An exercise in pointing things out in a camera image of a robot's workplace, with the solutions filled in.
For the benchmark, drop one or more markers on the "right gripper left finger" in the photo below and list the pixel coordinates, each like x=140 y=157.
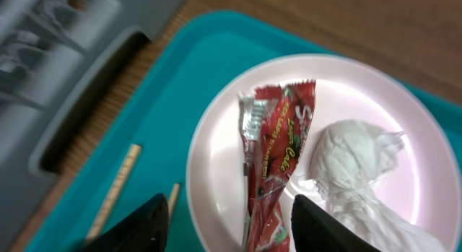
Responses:
x=144 y=230

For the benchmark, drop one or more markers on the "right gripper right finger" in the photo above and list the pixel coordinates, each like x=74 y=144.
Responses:
x=314 y=230

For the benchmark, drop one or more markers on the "wooden chopstick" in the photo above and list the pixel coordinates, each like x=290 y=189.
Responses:
x=114 y=192
x=172 y=200

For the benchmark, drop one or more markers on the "white tissue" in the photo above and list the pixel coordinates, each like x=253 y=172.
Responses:
x=349 y=157

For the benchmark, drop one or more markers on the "red snack wrapper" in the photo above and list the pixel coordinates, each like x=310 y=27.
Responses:
x=274 y=123

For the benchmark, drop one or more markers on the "large white round plate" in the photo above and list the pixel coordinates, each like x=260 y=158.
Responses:
x=424 y=189

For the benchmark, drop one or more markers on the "teal plastic serving tray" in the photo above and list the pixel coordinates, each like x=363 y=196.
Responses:
x=204 y=57

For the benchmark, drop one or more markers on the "grey plastic dish rack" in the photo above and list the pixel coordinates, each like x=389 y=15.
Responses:
x=51 y=54

